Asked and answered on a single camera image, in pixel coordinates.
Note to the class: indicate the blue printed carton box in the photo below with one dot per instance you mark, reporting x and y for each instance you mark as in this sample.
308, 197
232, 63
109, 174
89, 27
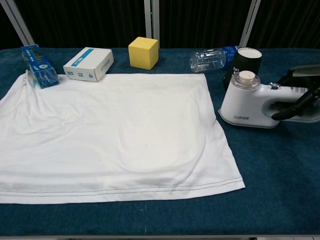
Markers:
37, 65

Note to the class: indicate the white cloth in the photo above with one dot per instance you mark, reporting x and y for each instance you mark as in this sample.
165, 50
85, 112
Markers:
112, 140

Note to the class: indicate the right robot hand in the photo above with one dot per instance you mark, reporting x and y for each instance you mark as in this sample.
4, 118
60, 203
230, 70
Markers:
287, 112

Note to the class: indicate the white handheld steam iron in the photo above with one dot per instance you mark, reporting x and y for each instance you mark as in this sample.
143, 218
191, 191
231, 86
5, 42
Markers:
240, 105

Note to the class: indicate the yellow foam cube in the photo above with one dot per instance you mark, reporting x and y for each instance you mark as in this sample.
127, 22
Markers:
142, 53

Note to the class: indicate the grey aluminium frame post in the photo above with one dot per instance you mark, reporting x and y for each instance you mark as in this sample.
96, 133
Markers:
17, 22
151, 22
251, 22

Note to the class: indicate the black pleated curtain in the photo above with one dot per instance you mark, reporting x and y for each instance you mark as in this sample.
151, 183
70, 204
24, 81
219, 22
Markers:
75, 22

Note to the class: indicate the clear plastic bottle blue label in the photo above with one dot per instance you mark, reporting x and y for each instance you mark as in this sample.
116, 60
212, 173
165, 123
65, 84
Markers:
207, 60

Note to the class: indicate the dark blue table mat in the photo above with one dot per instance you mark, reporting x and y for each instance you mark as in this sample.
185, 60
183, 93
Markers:
270, 175

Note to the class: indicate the black paper cup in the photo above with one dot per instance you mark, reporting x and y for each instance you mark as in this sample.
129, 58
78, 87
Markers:
246, 63

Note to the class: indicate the white box with blue stripe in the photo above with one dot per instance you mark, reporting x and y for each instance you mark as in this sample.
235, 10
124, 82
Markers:
87, 62

